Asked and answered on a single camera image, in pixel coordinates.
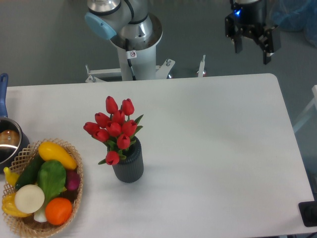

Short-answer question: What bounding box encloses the black device at table edge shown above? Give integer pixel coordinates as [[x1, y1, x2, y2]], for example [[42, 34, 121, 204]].
[[298, 201, 317, 227]]

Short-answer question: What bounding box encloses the red tulip bouquet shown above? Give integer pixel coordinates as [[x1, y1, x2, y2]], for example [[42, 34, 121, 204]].
[[83, 96, 143, 166]]

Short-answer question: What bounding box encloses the yellow bell pepper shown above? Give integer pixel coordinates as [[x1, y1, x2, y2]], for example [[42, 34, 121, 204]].
[[2, 193, 32, 218]]

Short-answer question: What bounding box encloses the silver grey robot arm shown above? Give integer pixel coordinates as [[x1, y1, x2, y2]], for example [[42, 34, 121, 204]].
[[85, 0, 281, 82]]

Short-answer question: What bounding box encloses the yellow squash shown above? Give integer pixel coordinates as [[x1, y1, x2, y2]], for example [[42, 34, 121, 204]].
[[38, 141, 77, 170]]

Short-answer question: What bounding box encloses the dark grey ribbed vase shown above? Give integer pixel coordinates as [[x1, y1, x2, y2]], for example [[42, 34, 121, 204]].
[[107, 136, 144, 183]]

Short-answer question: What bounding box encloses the woven wicker basket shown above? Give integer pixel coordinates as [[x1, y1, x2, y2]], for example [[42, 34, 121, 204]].
[[0, 138, 84, 238]]

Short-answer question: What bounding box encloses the green lettuce leaf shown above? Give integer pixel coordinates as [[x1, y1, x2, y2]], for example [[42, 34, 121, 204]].
[[37, 160, 66, 206]]

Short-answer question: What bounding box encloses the purple red onion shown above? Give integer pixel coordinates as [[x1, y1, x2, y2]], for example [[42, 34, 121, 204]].
[[65, 170, 81, 191]]

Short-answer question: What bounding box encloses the blue handled saucepan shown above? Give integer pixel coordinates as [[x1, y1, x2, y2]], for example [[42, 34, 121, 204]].
[[0, 73, 29, 174]]

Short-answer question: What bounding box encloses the blue plastic bag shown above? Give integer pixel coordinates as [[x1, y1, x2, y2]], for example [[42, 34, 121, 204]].
[[269, 0, 317, 47]]

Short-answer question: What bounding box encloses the white frame at right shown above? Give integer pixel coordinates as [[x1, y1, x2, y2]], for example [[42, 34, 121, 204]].
[[293, 85, 317, 133]]

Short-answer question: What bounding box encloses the orange fruit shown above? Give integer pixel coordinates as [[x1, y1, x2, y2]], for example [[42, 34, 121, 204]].
[[45, 197, 72, 226]]

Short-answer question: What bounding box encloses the white round onion slice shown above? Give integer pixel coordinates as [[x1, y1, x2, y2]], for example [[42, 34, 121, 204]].
[[14, 184, 45, 214]]

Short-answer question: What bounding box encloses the yellow banana tip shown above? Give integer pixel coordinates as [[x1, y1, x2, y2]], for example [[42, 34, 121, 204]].
[[3, 167, 19, 187]]

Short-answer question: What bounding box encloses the green cucumber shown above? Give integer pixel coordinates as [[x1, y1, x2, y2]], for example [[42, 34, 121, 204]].
[[15, 154, 45, 190]]

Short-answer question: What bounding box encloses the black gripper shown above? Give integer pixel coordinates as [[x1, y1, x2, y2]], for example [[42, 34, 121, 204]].
[[225, 1, 281, 64]]

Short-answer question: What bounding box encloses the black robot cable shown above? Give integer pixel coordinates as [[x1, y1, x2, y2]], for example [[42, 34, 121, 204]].
[[124, 38, 137, 81]]

